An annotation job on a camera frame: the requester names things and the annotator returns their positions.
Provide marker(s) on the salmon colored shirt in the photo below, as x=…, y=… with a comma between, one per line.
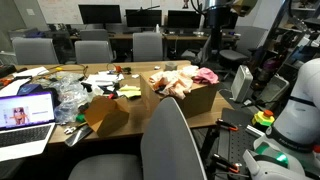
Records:
x=174, y=83

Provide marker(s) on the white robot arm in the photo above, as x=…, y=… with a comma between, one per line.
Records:
x=286, y=151

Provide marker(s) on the pale yellow-green shirt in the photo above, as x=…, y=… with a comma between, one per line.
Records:
x=190, y=71

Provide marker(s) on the pink shirt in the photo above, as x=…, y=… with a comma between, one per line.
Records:
x=206, y=75

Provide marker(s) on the grey office chair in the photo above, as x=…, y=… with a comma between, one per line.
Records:
x=168, y=152

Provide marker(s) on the grey chair across table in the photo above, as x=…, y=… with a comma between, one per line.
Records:
x=93, y=52

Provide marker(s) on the grey tape roll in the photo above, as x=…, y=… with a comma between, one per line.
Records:
x=170, y=66

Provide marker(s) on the yellow sticky paper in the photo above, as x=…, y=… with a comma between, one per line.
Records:
x=130, y=91

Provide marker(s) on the large cardboard box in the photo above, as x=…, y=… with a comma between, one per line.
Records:
x=198, y=101

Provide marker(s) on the small brown paper box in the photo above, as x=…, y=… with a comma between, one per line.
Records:
x=105, y=115

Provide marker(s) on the white space heater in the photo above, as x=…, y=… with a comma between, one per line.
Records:
x=241, y=83

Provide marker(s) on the crumpled clear plastic bag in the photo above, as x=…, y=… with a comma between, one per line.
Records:
x=71, y=94

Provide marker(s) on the black computer monitor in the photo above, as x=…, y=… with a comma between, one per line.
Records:
x=100, y=14

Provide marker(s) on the yellow emergency stop button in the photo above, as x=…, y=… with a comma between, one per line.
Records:
x=264, y=118

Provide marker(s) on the open laptop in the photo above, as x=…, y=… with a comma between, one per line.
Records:
x=26, y=124

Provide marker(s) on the orange handled clamp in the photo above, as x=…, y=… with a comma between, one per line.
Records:
x=229, y=125

